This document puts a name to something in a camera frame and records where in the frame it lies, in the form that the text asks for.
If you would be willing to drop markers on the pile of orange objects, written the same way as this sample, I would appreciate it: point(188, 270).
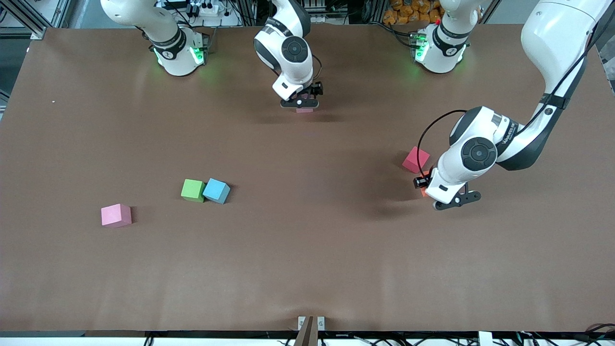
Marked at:
point(408, 12)

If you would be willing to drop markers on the white paper label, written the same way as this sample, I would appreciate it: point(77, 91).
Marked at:
point(485, 339)

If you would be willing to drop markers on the blue foam cube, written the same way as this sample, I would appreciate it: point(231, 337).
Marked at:
point(216, 191)

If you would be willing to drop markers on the brown post with white brackets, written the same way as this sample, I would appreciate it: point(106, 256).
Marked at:
point(307, 334)

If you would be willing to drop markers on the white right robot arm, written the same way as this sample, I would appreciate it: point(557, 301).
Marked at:
point(294, 50)

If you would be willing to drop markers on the green foam cube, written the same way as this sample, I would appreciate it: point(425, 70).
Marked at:
point(193, 190)

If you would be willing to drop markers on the white power strip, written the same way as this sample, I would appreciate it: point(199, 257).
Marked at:
point(211, 9)

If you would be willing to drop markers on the aluminium frame rail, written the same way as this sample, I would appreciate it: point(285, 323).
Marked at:
point(36, 31)

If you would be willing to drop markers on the white equipment rack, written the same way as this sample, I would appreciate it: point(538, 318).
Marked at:
point(322, 12)

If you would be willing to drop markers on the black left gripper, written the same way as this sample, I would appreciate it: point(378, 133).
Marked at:
point(422, 182)

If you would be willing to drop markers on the red foam cube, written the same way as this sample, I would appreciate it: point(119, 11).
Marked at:
point(414, 158)

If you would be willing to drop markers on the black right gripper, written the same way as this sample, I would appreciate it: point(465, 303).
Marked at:
point(316, 89)

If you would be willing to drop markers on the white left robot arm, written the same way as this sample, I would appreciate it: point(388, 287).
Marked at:
point(552, 38)

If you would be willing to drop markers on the orange foam cube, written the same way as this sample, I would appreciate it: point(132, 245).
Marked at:
point(424, 191)

